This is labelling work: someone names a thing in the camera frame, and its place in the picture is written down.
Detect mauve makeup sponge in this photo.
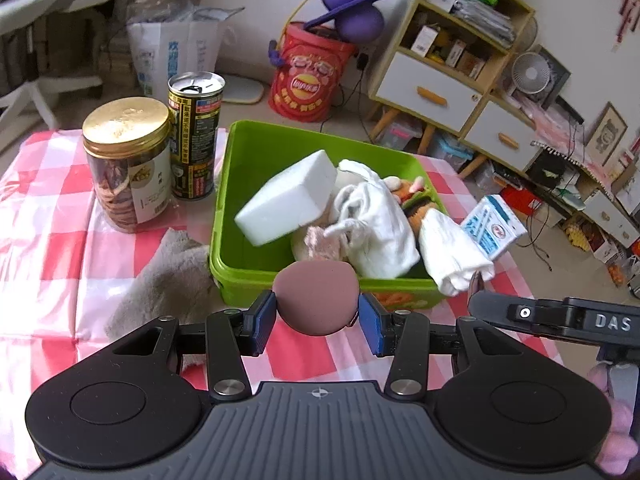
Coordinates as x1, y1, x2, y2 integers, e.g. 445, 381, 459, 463
272, 260, 362, 336

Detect tall wooden shelf cabinet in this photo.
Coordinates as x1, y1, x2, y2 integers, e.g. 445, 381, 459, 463
367, 0, 536, 156

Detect gold lid cookie jar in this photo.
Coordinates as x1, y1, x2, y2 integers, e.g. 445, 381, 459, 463
82, 97, 173, 233

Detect stack of papers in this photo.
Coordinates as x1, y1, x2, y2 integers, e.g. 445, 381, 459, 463
452, 0, 516, 51

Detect burger plush toy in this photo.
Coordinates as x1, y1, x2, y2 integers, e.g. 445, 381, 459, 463
382, 176, 436, 226

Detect red cardboard box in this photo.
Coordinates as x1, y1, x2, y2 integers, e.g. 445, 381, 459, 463
500, 185, 543, 216

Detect brown small boxes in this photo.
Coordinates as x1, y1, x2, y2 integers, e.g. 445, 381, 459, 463
445, 40, 486, 79

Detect black yellow drink can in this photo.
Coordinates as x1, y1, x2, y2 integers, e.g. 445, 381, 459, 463
167, 72, 226, 202

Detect dark picture frame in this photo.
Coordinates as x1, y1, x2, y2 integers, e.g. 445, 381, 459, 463
530, 45, 572, 111

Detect wooden picture frame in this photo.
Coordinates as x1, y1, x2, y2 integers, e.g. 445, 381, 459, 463
585, 101, 628, 166

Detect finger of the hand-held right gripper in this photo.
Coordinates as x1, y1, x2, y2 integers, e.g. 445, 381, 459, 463
467, 290, 568, 334

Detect white shopping bag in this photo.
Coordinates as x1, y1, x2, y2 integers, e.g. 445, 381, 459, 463
126, 0, 246, 98

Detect red hanging ornament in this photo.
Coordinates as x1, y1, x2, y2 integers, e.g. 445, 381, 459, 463
612, 0, 640, 52

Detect blue white milk carton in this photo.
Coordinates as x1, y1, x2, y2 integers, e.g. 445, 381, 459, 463
460, 195, 527, 261

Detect purple jump ball toy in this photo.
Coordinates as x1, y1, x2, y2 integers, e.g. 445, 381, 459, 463
304, 0, 401, 43

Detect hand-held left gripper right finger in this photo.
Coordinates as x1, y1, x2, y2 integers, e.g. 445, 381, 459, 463
357, 293, 506, 404

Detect white rabbit plush toy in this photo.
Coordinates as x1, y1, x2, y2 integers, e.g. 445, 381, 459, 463
325, 159, 422, 280

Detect pink lid storage box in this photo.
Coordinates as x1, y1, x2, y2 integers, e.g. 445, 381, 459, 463
375, 107, 423, 151

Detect small white fan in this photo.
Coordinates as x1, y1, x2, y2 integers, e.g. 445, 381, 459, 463
510, 51, 557, 106

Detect clear storage box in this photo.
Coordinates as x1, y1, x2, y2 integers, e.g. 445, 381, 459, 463
472, 160, 501, 196

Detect white flat scale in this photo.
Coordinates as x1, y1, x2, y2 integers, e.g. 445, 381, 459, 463
220, 74, 264, 107

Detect yellow toy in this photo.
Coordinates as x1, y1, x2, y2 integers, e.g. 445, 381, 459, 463
430, 30, 458, 63

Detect pink checkered tablecloth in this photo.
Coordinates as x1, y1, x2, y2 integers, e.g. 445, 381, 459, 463
0, 127, 566, 480

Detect red printed bucket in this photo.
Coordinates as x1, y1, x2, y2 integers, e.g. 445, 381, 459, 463
268, 21, 358, 123

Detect black floor cable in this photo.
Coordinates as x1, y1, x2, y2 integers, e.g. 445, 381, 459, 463
520, 210, 557, 272

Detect grey fluffy cloth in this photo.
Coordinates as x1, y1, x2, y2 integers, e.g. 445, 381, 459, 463
105, 227, 221, 372

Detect yellow skipping rope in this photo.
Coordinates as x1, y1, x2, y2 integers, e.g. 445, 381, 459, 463
268, 0, 333, 67

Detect green plastic box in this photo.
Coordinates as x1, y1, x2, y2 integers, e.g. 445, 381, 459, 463
209, 120, 448, 318

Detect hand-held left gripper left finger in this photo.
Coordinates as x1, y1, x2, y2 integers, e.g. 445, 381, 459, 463
102, 290, 277, 404

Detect white drawer unit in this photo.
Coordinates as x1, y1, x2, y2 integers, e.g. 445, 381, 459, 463
582, 190, 640, 248

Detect black box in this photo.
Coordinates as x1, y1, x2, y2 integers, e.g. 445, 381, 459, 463
525, 150, 581, 191

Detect white cloth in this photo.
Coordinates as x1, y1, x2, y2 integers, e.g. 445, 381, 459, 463
417, 208, 496, 297

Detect blue lid storage box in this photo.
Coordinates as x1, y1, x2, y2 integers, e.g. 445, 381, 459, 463
430, 132, 473, 173

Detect pale pink plush toy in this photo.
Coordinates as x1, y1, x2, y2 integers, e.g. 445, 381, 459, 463
291, 225, 351, 263

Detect person's right hand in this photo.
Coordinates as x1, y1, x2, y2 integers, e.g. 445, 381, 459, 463
587, 362, 640, 476

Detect small white box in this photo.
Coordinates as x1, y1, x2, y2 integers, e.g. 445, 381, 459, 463
414, 25, 441, 57

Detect white office chair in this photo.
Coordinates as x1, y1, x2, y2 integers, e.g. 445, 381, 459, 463
0, 0, 118, 131

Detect pink lace cloth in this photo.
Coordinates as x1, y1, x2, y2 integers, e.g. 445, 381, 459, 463
520, 92, 586, 166

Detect white foam block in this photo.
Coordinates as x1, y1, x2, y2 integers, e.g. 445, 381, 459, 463
234, 150, 338, 247

